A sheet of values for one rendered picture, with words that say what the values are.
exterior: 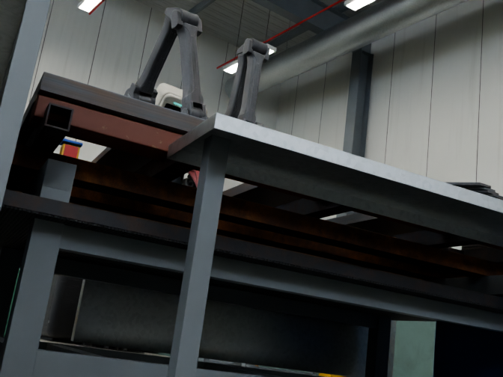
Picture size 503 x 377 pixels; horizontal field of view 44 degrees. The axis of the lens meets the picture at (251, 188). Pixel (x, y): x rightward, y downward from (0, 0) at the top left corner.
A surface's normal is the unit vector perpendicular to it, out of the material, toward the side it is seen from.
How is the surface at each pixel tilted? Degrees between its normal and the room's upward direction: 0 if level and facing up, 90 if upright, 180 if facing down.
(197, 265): 90
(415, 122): 90
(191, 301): 90
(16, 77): 90
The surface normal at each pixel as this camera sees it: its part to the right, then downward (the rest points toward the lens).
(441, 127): -0.80, -0.25
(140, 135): 0.45, -0.17
